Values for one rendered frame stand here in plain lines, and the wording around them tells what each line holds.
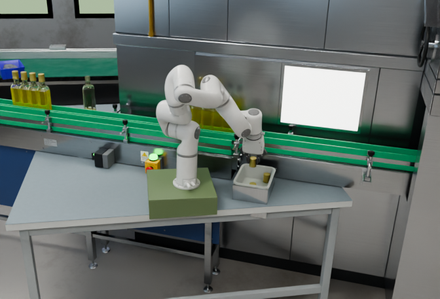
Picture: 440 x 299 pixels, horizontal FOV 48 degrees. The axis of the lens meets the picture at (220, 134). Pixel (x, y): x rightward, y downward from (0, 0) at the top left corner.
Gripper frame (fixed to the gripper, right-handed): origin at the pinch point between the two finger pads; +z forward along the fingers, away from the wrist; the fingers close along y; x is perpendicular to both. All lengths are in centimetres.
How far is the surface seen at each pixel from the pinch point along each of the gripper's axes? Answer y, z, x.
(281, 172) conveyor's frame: -12.8, 17.0, -11.4
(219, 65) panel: 26, -24, -44
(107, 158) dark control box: 77, 11, 2
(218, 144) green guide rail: 19.5, 2.0, -9.5
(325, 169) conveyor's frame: -34.5, 11.4, -12.2
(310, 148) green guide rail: -26.3, 3.3, -16.9
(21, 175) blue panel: 139, 39, -3
